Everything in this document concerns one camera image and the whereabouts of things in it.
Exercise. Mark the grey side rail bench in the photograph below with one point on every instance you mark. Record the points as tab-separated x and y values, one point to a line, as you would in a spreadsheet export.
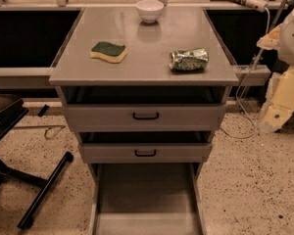
25	78

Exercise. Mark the top grey drawer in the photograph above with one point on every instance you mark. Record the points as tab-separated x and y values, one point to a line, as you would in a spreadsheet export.
144	117

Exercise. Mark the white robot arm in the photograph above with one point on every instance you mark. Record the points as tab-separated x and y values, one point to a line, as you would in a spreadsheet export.
286	42

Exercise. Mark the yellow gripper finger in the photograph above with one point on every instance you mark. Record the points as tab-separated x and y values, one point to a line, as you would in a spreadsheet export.
279	105
270	41

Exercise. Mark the green and yellow sponge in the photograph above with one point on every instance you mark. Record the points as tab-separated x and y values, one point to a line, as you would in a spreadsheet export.
108	52

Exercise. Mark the bottom grey open drawer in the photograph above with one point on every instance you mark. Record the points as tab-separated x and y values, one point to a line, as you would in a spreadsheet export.
146	199

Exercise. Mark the white ceramic bowl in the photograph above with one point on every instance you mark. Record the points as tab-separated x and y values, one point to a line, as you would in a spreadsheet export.
149	10

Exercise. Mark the middle grey drawer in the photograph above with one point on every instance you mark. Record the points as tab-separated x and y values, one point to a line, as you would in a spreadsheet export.
144	153

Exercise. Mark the grey drawer cabinet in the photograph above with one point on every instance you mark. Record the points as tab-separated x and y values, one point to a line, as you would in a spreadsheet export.
144	75

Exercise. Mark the crushed green soda can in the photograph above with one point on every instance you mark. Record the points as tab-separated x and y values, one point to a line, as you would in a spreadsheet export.
189	60

